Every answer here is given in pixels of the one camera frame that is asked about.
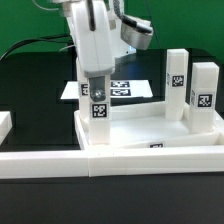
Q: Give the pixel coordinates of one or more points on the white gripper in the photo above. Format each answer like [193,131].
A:
[93,44]

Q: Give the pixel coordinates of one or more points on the white block at left edge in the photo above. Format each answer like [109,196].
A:
[5,124]

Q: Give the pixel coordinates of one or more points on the white L-shaped guide fence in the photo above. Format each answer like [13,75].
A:
[101,162]

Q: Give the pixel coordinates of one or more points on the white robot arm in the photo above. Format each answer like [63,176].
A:
[125,30]

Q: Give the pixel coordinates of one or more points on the fiducial marker sheet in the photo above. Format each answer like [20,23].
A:
[118,89]

